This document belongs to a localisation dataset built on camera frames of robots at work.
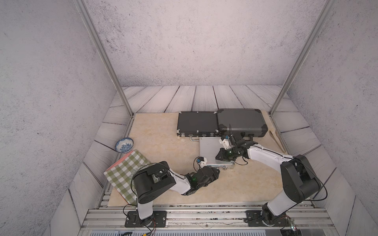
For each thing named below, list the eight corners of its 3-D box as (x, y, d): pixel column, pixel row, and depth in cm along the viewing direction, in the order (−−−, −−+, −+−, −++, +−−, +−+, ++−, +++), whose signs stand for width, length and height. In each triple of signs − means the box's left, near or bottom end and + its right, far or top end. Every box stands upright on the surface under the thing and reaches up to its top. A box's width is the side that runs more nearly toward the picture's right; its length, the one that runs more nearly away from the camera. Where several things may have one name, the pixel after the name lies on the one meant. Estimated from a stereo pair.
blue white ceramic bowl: (116, 153, 99) (113, 149, 96) (120, 140, 106) (118, 137, 102) (132, 153, 99) (130, 149, 96) (135, 140, 105) (134, 137, 102)
